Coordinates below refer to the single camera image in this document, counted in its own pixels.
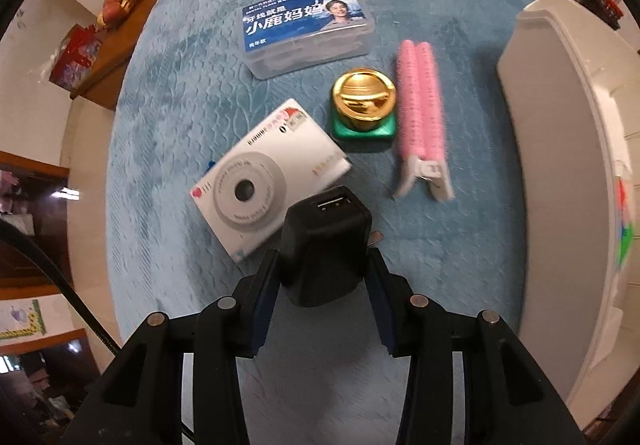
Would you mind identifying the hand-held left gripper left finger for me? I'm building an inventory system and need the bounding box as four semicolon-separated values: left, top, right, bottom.
60;247;281;445

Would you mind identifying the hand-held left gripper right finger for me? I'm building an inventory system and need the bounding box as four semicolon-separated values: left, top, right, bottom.
367;247;586;445

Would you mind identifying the black charger plug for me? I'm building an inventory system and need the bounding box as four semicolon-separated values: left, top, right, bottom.
279;186;386;308

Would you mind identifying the white compact camera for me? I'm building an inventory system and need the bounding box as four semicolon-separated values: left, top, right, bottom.
189;98;351;263

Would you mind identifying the green jar with gold lid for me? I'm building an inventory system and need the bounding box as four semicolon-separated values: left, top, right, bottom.
330;67;400;153

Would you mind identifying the white plastic tray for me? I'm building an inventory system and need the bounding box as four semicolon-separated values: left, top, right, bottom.
496;0;640;431

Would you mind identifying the pink hair roller clip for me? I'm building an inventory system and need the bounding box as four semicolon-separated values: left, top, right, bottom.
391;40;456;202

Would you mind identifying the colourful puzzle cube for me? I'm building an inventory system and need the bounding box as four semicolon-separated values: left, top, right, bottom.
612;175;635;267

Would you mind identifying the clear box with blue label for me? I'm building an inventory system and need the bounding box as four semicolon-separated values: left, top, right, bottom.
236;0;377;80

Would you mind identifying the blue fleece blanket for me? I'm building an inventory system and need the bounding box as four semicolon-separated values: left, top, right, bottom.
105;0;571;445

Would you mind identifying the small wooden side cabinet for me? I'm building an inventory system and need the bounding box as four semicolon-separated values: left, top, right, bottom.
70;0;178;112

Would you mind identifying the red gift box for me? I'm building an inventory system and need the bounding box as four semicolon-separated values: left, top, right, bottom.
49;24;103;90

